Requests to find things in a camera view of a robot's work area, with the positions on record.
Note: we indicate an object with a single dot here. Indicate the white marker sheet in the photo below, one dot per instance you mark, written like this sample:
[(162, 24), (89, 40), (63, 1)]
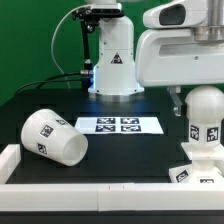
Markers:
[(118, 125)]

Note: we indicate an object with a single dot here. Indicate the white lamp base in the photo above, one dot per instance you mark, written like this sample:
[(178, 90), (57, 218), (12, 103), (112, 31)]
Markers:
[(203, 167)]

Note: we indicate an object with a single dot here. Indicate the white fence rail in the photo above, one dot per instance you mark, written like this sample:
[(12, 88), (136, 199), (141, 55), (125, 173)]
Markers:
[(111, 197), (9, 159)]

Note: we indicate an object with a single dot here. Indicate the white lamp shade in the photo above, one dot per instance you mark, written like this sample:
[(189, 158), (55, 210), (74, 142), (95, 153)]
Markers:
[(49, 135)]

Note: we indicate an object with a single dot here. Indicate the white front fence rail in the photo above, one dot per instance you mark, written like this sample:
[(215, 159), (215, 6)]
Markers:
[(111, 197)]

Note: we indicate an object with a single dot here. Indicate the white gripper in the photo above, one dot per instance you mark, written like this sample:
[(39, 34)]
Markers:
[(173, 58)]

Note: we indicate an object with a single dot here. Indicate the white lamp bulb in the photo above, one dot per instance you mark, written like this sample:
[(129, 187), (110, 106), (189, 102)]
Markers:
[(205, 112)]

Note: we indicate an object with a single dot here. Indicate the black camera on stand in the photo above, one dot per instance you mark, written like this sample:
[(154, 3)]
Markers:
[(90, 17)]

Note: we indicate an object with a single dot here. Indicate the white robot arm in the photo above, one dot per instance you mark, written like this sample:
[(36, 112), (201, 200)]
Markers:
[(115, 72)]

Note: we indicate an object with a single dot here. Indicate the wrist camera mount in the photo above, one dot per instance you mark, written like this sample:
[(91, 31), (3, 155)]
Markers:
[(176, 14)]

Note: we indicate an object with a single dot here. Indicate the white left fence rail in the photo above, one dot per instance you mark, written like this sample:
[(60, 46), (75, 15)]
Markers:
[(9, 159)]

